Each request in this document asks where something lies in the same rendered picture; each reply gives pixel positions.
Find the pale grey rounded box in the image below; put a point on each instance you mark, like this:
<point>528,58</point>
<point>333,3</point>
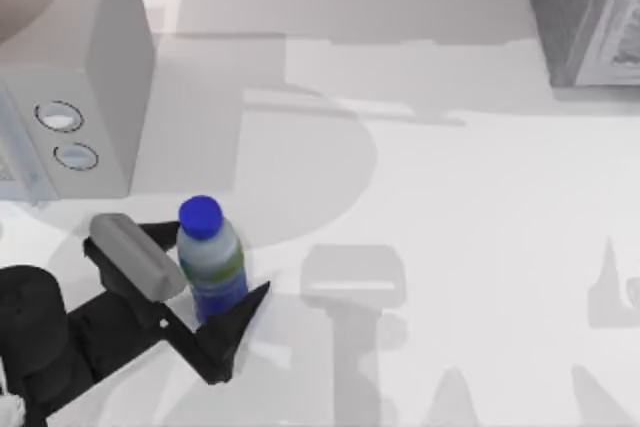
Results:
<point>132,254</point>

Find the blue capped plastic bottle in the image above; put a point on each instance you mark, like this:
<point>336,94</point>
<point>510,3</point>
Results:
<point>215,267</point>

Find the small round microwave knob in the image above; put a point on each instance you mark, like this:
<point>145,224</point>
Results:
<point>76,156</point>

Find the grey cabinet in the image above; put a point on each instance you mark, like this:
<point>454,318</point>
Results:
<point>560,12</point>

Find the pale microwave door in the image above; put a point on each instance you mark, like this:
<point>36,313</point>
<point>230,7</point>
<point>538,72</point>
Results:
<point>20,162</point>

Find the pale microwave oven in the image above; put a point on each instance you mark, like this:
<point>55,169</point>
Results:
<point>100,22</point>

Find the large round microwave knob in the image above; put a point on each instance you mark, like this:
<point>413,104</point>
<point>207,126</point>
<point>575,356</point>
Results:
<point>58,117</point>

